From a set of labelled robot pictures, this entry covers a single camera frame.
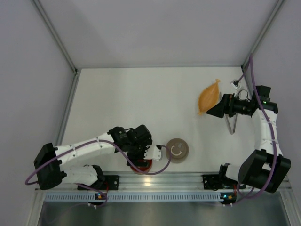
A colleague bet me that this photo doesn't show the metal tongs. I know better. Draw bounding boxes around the metal tongs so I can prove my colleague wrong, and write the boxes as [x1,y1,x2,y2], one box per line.
[218,92,238,135]

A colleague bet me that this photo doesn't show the red-banded steel lunch tin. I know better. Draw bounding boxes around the red-banded steel lunch tin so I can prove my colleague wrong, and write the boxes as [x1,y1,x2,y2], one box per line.
[131,166,152,175]

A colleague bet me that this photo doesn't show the red round lid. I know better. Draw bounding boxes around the red round lid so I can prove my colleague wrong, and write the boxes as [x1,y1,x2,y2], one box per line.
[130,160,153,168]

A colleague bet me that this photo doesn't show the beige-banded steel lunch tin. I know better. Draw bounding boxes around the beige-banded steel lunch tin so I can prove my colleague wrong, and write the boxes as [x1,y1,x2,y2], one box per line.
[171,153,188,164]

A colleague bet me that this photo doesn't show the brown round lid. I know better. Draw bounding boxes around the brown round lid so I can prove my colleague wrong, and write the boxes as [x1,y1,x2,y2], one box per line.
[166,138,189,158]

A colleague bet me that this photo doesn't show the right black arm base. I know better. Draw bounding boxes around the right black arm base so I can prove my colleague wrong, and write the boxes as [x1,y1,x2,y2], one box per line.
[202,163,238,191]

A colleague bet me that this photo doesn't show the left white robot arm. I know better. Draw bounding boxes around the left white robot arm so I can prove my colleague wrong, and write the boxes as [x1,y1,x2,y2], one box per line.
[33,125,152,190]

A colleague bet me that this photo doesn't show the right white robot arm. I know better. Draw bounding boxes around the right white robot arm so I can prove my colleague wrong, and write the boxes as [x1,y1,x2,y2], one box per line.
[206,85,291,193]

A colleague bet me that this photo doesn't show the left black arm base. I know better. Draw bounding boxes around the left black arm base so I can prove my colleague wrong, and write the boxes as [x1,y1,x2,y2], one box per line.
[84,175,119,191]

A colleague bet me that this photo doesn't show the orange leaf-shaped woven tray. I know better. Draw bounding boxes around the orange leaf-shaped woven tray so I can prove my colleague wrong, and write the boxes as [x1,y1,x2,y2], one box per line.
[198,79,220,115]

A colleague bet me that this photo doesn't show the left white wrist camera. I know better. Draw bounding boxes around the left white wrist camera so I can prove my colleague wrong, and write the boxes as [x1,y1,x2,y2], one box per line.
[143,145,162,161]

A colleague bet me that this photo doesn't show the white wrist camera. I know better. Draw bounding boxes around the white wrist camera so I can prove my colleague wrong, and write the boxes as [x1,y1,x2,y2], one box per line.
[230,80,241,90]
[143,145,162,161]

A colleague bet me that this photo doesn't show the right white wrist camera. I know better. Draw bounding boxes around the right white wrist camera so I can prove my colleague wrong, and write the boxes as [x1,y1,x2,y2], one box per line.
[230,80,241,90]

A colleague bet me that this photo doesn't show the aluminium mounting rail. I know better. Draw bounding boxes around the aluminium mounting rail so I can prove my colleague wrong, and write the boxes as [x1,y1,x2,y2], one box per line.
[35,171,291,191]

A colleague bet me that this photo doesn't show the slotted grey cable duct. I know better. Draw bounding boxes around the slotted grey cable duct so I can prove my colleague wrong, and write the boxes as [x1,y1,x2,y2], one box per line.
[44,192,235,202]

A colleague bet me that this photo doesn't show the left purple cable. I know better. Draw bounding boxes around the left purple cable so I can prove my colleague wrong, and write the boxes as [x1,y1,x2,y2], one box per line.
[24,140,172,208]

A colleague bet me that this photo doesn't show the right aluminium frame post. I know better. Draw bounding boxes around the right aluminium frame post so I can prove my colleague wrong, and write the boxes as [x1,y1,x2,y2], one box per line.
[241,0,287,72]

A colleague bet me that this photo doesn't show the aluminium frame post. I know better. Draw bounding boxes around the aluminium frame post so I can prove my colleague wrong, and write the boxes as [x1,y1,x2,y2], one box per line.
[32,0,79,73]
[241,0,287,72]

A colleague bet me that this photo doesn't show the left aluminium frame post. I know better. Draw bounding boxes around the left aluminium frame post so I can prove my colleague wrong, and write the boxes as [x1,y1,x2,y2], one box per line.
[32,0,79,73]

